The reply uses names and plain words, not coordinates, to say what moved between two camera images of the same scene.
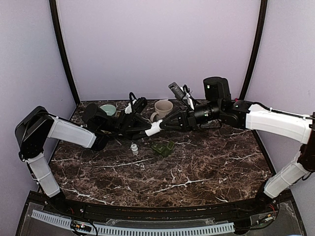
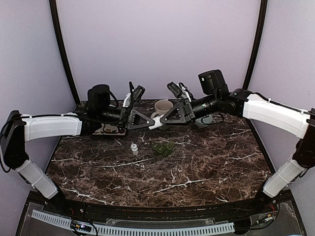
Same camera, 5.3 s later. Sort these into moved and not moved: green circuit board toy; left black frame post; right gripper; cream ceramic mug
Moved: right gripper
Not moved: green circuit board toy; left black frame post; cream ceramic mug
